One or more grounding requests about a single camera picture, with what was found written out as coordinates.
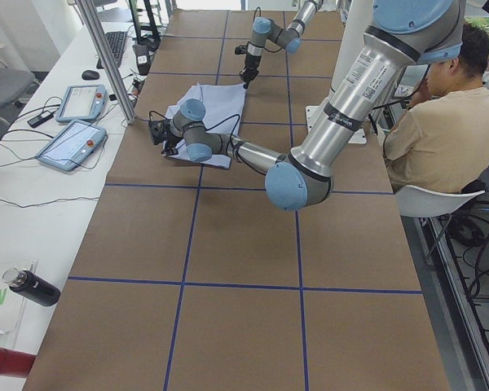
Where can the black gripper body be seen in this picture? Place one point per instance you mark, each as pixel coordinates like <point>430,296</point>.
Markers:
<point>172,142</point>
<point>250,64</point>

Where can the light blue striped shirt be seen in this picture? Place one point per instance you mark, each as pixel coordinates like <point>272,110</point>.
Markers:
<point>212,113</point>

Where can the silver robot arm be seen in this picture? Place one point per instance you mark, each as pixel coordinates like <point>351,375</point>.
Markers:
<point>395,34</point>
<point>265,29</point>

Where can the upper teach pendant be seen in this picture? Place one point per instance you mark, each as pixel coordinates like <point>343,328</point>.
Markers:
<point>84,103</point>

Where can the teach pendant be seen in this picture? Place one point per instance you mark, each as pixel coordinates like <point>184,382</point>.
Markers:
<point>84,103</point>
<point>72,145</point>

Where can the lower teach pendant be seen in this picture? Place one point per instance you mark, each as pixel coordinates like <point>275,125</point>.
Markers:
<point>72,145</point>

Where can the black computer mouse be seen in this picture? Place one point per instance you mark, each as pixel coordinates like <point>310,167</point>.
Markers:
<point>89,75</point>

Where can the black keyboard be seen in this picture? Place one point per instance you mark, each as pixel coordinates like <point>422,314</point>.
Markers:
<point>117,44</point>

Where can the black water bottle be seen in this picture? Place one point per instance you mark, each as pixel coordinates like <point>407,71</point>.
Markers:
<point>31,286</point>

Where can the white chair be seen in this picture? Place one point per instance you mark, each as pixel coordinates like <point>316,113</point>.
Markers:
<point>414,201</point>

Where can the person in beige shirt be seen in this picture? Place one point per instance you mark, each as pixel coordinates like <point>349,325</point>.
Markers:
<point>441,143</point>

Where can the red bottle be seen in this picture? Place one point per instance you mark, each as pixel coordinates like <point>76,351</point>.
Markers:
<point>15,363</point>

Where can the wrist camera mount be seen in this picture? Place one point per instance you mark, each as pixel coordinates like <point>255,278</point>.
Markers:
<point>158,131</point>
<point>241,50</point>

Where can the aluminium frame post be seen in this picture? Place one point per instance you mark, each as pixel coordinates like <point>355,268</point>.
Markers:
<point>95,28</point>

